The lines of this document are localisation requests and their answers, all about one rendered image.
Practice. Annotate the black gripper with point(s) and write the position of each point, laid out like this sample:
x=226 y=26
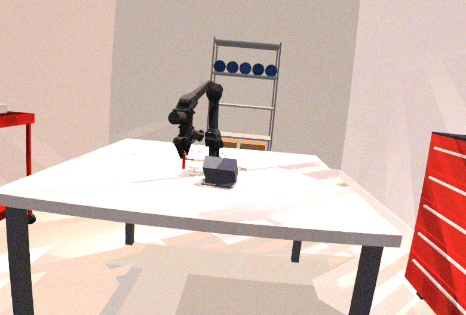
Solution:
x=182 y=143

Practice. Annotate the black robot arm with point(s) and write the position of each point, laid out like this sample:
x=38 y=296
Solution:
x=183 y=114

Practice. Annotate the grey metal panel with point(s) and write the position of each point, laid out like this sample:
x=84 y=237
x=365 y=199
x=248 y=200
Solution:
x=220 y=172

